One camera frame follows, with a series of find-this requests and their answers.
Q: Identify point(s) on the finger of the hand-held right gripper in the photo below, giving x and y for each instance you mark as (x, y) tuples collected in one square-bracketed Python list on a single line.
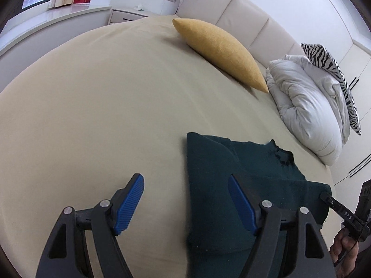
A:
[(345, 215)]

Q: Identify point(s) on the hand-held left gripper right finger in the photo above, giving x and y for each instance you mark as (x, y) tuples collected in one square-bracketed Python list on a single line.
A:
[(242, 205)]

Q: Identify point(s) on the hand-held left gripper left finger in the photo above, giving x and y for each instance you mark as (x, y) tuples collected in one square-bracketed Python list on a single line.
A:
[(130, 202)]

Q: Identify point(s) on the dark green sweater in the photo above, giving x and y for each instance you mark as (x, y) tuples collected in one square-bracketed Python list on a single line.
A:
[(214, 179)]

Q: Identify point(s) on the person's right hand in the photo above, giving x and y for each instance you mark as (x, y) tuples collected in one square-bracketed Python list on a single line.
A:
[(345, 249)]

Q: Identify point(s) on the bed with beige sheet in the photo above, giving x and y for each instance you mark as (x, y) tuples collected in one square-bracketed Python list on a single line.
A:
[(101, 107)]

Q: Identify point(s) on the white duvet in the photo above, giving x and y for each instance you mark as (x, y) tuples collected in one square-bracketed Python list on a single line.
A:
[(304, 107)]

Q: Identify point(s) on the white wardrobe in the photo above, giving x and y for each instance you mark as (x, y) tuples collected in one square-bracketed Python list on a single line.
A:
[(359, 63)]

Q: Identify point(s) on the zebra striped pillow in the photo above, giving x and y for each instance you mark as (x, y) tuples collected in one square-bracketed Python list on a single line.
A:
[(320, 55)]

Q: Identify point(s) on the yellow pillow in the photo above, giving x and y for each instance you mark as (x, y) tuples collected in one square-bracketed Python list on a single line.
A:
[(220, 49)]

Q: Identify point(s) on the white nightstand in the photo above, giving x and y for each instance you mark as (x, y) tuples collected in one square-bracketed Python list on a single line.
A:
[(127, 15)]

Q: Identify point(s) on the white window sill counter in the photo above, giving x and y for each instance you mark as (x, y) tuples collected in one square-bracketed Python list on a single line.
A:
[(43, 26)]

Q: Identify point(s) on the cream padded headboard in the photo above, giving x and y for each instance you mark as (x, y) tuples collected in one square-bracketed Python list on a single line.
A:
[(226, 5)]

